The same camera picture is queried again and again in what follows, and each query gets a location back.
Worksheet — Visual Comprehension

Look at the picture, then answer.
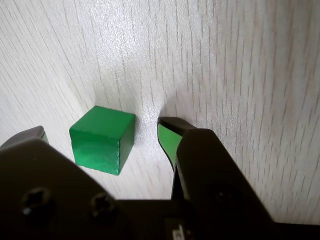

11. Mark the green wooden cube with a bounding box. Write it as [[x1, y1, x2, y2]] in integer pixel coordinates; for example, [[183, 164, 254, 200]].
[[69, 105, 137, 175]]

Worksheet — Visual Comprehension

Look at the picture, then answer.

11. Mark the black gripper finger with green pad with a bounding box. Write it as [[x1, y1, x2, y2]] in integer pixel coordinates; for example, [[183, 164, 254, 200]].
[[157, 116, 286, 240], [0, 125, 131, 240]]

